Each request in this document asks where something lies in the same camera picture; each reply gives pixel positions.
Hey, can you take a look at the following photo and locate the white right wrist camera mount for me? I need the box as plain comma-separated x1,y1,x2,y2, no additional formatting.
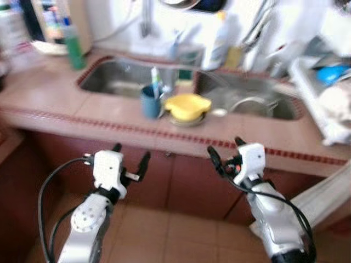
233,142,267,187

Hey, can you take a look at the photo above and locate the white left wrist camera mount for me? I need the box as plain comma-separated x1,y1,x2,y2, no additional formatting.
92,151,128,199

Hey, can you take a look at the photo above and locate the shiny steel bowl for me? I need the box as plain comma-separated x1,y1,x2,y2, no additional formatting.
169,110,209,128

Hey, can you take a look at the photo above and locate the cream water ionizer appliance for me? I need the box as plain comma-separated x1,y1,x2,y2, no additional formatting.
30,0,94,54

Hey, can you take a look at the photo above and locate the clear plastic container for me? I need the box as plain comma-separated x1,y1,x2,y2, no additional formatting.
0,11,28,55

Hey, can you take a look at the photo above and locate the teal plastic cup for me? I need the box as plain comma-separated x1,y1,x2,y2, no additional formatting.
140,85,162,119

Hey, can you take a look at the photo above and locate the chrome pull-out faucet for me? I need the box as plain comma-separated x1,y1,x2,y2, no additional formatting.
241,0,280,72

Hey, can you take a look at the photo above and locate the steel colander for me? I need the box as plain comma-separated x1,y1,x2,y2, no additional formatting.
229,96,278,117

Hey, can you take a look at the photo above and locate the white crockery in rack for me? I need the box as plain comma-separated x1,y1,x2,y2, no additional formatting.
318,82,351,124

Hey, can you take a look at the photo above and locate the green liquid bottle blue cap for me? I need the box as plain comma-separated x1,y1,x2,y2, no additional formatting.
62,22,87,71

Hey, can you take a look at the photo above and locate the white spoon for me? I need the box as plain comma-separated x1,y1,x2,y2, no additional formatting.
208,108,228,118

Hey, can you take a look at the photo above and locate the hanging dark pan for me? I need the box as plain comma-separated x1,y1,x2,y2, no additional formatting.
192,0,228,13

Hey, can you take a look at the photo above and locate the clear plastic handled cup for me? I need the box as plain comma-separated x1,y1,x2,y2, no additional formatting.
170,30,190,60

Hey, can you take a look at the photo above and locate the hanging steel wok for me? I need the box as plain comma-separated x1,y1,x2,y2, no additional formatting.
159,0,198,12

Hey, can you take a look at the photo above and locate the brown base cabinet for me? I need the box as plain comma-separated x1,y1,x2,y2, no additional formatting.
22,131,308,225

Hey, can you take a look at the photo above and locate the steel sink basin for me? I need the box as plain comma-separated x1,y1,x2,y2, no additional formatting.
78,56,195,99
195,70,305,121

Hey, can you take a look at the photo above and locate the blue bowl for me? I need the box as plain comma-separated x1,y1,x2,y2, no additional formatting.
315,65,350,85

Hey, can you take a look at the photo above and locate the white detergent bottle yellow cap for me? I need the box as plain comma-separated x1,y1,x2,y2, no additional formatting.
203,11,234,71

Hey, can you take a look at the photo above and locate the white ribbed board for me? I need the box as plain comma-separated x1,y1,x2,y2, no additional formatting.
250,162,351,236

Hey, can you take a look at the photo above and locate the plain yellow sponge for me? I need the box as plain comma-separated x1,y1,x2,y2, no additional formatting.
224,47,245,69

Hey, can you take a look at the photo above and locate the white plate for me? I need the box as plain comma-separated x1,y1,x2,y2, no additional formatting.
33,41,69,56

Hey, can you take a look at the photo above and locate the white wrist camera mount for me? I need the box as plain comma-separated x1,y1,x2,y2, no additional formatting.
92,151,128,199
233,142,267,187

